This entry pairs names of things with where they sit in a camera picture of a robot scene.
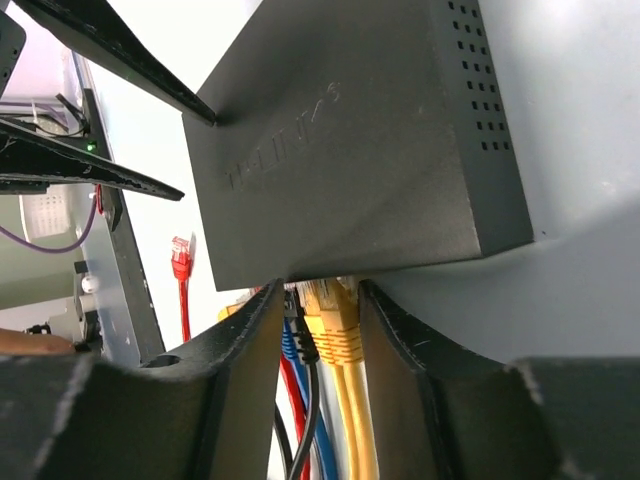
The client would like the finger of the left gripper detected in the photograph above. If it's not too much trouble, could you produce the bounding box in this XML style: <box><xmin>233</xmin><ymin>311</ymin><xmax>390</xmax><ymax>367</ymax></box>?
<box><xmin>17</xmin><ymin>0</ymin><xmax>216</xmax><ymax>125</ymax></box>
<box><xmin>1</xmin><ymin>120</ymin><xmax>184</xmax><ymax>201</ymax></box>

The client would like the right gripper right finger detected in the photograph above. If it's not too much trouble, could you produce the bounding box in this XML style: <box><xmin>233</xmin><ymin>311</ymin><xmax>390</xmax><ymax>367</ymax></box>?
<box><xmin>359</xmin><ymin>280</ymin><xmax>559</xmax><ymax>479</ymax></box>

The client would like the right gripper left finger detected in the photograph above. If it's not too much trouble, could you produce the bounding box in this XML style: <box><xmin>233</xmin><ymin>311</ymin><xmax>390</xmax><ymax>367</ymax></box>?
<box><xmin>143</xmin><ymin>279</ymin><xmax>284</xmax><ymax>479</ymax></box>

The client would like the black network switch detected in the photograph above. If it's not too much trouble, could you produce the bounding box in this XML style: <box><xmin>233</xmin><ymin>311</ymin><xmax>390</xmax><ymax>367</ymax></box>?
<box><xmin>184</xmin><ymin>1</ymin><xmax>534</xmax><ymax>290</ymax></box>

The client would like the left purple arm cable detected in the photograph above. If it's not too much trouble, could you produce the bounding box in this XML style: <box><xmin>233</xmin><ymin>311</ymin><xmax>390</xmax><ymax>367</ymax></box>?
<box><xmin>0</xmin><ymin>184</ymin><xmax>99</xmax><ymax>254</ymax></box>

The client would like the blue ethernet cable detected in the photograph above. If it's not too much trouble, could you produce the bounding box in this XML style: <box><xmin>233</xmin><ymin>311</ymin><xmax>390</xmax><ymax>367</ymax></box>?
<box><xmin>280</xmin><ymin>319</ymin><xmax>341</xmax><ymax>480</ymax></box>

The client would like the black ethernet cable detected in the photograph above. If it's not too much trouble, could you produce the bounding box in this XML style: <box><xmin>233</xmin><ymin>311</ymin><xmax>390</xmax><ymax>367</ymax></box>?
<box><xmin>272</xmin><ymin>289</ymin><xmax>321</xmax><ymax>480</ymax></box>

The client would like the red ethernet cable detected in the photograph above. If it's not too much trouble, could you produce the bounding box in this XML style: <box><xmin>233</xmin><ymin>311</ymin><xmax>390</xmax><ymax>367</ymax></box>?
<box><xmin>171</xmin><ymin>232</ymin><xmax>311</xmax><ymax>480</ymax></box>

